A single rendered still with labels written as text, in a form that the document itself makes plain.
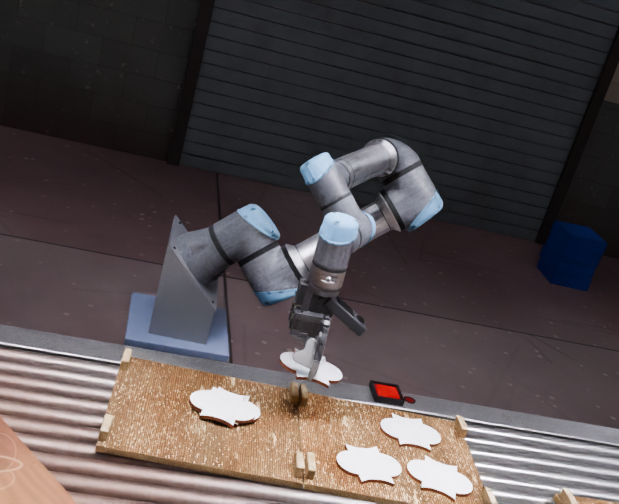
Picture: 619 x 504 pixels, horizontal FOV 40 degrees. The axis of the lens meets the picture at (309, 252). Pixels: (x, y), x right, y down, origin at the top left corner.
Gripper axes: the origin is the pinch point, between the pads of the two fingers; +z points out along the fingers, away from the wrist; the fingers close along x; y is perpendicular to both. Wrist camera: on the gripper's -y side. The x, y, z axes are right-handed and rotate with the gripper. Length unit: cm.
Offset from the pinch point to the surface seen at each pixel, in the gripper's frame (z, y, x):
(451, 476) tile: 12.0, -33.3, 14.8
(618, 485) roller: 16, -80, 1
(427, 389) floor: 108, -98, -194
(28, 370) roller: 13, 60, 1
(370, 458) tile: 11.6, -15.1, 13.8
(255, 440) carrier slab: 11.9, 9.9, 14.0
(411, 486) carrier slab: 12.6, -23.6, 19.8
